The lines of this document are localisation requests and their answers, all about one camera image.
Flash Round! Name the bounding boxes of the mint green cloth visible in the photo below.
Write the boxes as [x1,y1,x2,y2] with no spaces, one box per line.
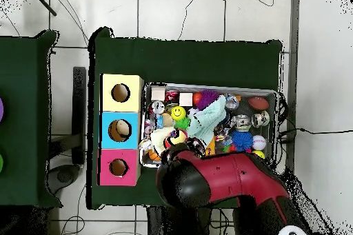
[187,94,228,147]

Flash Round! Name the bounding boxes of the metal mesh bin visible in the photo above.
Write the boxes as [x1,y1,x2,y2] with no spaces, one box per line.
[139,81,278,170]

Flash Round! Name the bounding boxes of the yellow smiley ball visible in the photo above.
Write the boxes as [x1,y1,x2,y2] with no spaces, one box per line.
[170,105,187,122]

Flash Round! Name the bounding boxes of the green spiky ball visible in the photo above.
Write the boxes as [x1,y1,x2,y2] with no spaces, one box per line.
[174,116,191,130]

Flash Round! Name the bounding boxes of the plain wooden cube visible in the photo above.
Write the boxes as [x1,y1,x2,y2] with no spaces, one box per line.
[179,92,194,107]
[151,86,167,101]

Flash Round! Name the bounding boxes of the cream yellow cloth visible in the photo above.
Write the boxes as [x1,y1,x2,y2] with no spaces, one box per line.
[150,126,177,161]

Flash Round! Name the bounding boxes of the purple spiky ball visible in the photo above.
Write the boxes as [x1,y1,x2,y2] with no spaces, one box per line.
[196,89,221,110]

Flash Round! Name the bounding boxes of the dark green table cloth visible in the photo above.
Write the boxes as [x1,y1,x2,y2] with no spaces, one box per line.
[86,27,283,210]

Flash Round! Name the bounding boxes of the blue puffer ball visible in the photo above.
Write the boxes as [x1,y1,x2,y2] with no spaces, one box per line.
[230,130,254,152]

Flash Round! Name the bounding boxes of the white baseball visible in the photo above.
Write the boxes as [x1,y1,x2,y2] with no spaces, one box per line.
[252,135,268,151]

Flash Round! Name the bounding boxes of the black upright panel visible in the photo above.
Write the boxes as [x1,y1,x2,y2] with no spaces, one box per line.
[72,66,87,164]

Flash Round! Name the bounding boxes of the grey floor stand base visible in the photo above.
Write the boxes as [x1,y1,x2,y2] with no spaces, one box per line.
[45,163,81,195]

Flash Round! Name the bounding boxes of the green cloth side table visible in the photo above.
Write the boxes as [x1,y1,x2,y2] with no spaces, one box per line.
[0,30,63,208]

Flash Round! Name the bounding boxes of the dark slanted rod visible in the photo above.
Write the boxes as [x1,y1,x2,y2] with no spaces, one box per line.
[28,0,58,18]

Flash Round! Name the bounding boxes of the thin black floor cable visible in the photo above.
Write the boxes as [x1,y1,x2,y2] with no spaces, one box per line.
[177,0,201,41]

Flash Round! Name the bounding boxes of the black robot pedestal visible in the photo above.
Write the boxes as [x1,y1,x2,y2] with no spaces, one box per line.
[145,205,235,235]

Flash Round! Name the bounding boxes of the black floor power cable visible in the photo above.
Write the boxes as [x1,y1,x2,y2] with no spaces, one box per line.
[278,127,353,136]

